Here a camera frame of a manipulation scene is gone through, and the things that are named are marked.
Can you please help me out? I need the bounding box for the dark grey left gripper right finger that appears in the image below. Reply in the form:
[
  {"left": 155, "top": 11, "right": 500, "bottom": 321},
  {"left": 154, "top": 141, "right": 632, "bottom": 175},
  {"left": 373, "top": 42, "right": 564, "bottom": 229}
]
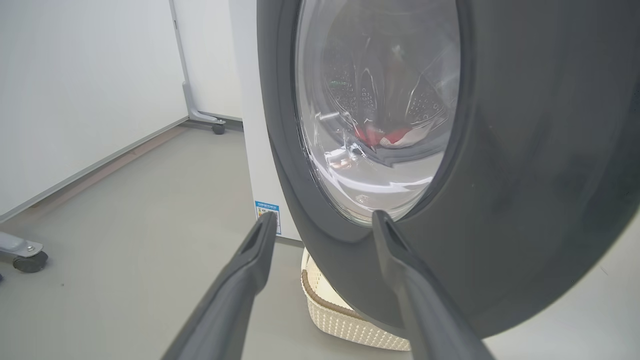
[{"left": 371, "top": 210, "right": 496, "bottom": 360}]

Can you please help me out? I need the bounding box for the grey metal caster leg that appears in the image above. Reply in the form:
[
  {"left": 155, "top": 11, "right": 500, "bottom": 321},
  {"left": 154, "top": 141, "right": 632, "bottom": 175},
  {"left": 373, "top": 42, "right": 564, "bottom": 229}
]
[
  {"left": 168, "top": 0, "right": 227, "bottom": 136},
  {"left": 0, "top": 231, "right": 49, "bottom": 274}
]

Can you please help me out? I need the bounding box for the blue label sticker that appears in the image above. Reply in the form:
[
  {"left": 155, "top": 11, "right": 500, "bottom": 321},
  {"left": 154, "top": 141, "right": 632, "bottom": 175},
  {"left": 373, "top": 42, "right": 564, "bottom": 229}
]
[{"left": 254, "top": 200, "right": 282, "bottom": 236}]

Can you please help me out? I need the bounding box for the white partition panel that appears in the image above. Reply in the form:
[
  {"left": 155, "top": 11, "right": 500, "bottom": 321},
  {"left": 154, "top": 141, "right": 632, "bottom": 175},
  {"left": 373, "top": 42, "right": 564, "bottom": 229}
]
[
  {"left": 0, "top": 0, "right": 190, "bottom": 224},
  {"left": 172, "top": 0, "right": 244, "bottom": 121}
]

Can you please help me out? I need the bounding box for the dark round glass washer door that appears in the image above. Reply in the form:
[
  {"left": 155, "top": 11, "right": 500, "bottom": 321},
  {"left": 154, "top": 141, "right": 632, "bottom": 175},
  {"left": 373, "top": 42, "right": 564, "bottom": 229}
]
[{"left": 256, "top": 0, "right": 640, "bottom": 341}]

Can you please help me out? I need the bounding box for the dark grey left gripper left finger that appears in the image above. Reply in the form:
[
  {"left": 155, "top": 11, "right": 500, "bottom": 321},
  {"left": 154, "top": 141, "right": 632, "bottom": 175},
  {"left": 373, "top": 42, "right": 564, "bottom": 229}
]
[{"left": 161, "top": 211, "right": 278, "bottom": 360}]

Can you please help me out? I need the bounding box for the red white-striped garment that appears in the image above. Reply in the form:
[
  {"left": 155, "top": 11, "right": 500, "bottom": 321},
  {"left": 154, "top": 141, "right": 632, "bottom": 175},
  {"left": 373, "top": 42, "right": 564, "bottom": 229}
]
[{"left": 352, "top": 124, "right": 401, "bottom": 151}]

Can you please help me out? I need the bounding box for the cream perforated laundry basket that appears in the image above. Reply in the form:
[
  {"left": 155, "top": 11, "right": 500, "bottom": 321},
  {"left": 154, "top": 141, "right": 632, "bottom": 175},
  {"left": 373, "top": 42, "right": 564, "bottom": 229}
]
[{"left": 300, "top": 247, "right": 412, "bottom": 352}]

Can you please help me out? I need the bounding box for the red lettered jersey garment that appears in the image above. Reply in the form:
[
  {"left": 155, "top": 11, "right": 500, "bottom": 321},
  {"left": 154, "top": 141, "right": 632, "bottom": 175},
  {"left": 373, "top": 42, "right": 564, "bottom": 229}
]
[{"left": 379, "top": 125, "right": 433, "bottom": 149}]

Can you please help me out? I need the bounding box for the white front-load washing machine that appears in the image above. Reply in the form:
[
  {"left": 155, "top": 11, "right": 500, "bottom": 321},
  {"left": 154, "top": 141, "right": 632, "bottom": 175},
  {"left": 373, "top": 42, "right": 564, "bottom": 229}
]
[{"left": 229, "top": 0, "right": 306, "bottom": 243}]

